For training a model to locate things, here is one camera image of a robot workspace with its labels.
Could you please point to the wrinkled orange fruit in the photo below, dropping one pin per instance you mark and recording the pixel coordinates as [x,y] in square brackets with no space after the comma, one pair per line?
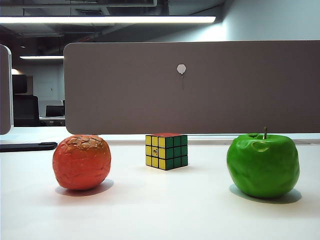
[80,165]

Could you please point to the green apple with stem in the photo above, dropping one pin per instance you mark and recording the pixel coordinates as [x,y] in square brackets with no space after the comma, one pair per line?
[262,170]

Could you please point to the Rubik's cube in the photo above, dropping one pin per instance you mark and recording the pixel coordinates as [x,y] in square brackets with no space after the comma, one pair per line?
[172,152]

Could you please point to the white hexagonal pin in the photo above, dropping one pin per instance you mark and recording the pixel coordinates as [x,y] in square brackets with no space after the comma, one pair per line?
[181,68]

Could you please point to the black background monitor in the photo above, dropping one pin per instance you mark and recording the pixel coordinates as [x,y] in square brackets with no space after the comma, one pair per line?
[55,111]

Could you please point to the long ceiling light strip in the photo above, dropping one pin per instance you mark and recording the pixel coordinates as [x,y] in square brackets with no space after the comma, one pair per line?
[100,19]

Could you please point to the short ceiling light strip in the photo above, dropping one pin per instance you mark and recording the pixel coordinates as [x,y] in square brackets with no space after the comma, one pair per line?
[42,57]

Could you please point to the black office chair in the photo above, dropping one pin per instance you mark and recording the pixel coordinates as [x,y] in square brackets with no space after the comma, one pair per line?
[25,110]

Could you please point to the flat black desk bracket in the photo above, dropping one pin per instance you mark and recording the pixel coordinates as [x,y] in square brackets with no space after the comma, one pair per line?
[25,147]

